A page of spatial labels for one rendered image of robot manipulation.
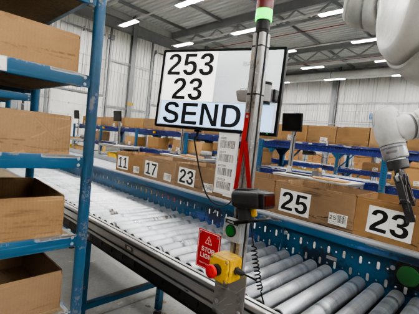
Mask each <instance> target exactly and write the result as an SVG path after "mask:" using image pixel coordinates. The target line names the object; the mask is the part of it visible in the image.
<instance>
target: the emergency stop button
mask: <svg viewBox="0 0 419 314"><path fill-rule="evenodd" d="M205 272H206V275H207V277H208V278H215V277H216V275H217V270H216V267H215V266H214V265H212V264H209V265H208V266H206V269H205Z"/></svg>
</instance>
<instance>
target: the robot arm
mask: <svg viewBox="0 0 419 314"><path fill-rule="evenodd" d="M342 18H343V20H344V21H345V23H346V24H347V25H349V26H350V27H353V28H354V29H357V30H360V31H367V32H373V33H376V40H377V46H378V49H379V51H380V53H381V54H382V55H383V57H384V59H385V61H386V63H387V64H388V66H389V67H390V68H391V69H392V70H393V71H395V72H396V73H397V74H399V75H400V76H402V77H403V78H405V79H407V80H408V81H409V82H411V83H413V84H415V85H417V86H419V0H344V7H343V11H342ZM372 128H373V133H374V137H375V139H376V142H377V143H378V145H379V147H380V151H381V154H382V158H383V161H387V162H386V165H387V169H388V171H394V176H393V180H394V182H395V186H396V189H397V193H398V198H399V204H401V205H402V208H403V212H404V215H405V220H406V223H408V222H416V220H415V215H414V212H413V208H412V206H416V205H415V202H416V201H417V200H415V198H414V195H413V191H412V187H411V184H410V180H409V175H407V174H406V173H405V169H407V168H409V167H410V163H409V161H408V158H406V157H408V156H409V153H408V149H407V144H406V141H408V140H414V139H419V109H417V110H415V111H414V112H413V113H409V114H400V113H399V111H398V110H397V109H396V108H395V107H393V106H391V105H390V106H386V107H382V108H378V109H377V110H375V111H374V113H373V114H372Z"/></svg>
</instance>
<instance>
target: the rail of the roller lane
mask: <svg viewBox="0 0 419 314"><path fill-rule="evenodd" d="M77 215H78V207H77V206H75V205H73V204H71V203H69V202H67V201H65V203H64V217H66V218H67V219H68V220H70V221H72V222H73V223H75V224H77ZM88 232H90V233H91V234H93V235H94V236H96V237H98V238H99V239H101V240H102V241H104V242H106V243H107V244H109V245H111V246H112V247H114V248H115V249H117V250H119V251H120V252H122V253H123V254H125V255H127V256H128V257H130V258H131V259H133V260H135V261H136V262H138V263H139V264H141V265H143V266H144V267H146V268H148V269H149V270H151V271H152V272H154V273H156V274H157V275H159V276H160V277H162V278H164V279H165V280H167V281H169V282H170V283H172V284H173V285H175V286H177V287H178V288H180V289H182V290H183V291H184V292H186V293H188V294H189V295H191V296H192V297H195V298H196V299H197V300H199V301H201V302H202V303H204V304H205V305H207V306H209V307H210V308H213V297H214V285H215V279H213V278H208V277H207V275H206V274H204V273H203V272H200V271H199V270H196V269H195V268H193V267H191V266H189V265H187V264H185V263H183V262H182V261H180V260H178V259H176V258H174V257H172V256H170V255H168V254H166V253H164V252H162V251H160V250H158V249H157V248H155V247H153V246H151V245H149V244H147V243H146V242H144V241H142V240H140V239H137V238H136V237H134V236H132V235H130V234H128V233H126V232H124V231H122V230H121V229H119V228H117V227H115V226H113V225H111V224H109V223H108V222H105V221H103V220H101V219H99V218H98V217H96V216H94V215H92V214H90V213H89V223H88ZM243 314H280V313H279V312H277V311H275V310H273V309H271V308H269V307H267V306H265V305H263V304H262V303H259V302H257V301H255V300H254V299H252V298H250V297H248V296H245V302H244V313H243Z"/></svg>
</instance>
